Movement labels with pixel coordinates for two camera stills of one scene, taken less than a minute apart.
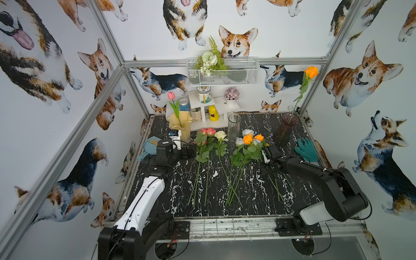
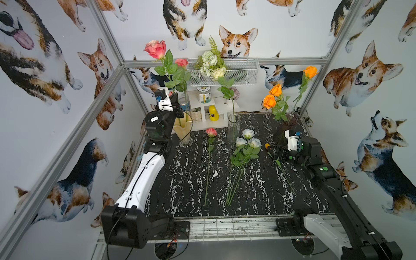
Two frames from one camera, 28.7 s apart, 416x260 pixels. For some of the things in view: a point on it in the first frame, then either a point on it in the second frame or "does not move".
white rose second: x=236 y=158 does not move
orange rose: x=311 y=72 does not move
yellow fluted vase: x=181 y=120 does not move
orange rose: x=260 y=137 → x=281 y=108
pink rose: x=201 y=141 → x=158 y=50
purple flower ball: x=231 y=94 does not move
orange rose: x=247 y=139 → x=279 y=107
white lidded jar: x=205 y=96 does not move
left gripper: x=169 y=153 → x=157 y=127
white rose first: x=247 y=131 does not move
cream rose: x=221 y=136 → x=225 y=90
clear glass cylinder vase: x=233 y=127 does not move
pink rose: x=201 y=155 → x=186 y=75
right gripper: x=267 y=168 → x=287 y=156
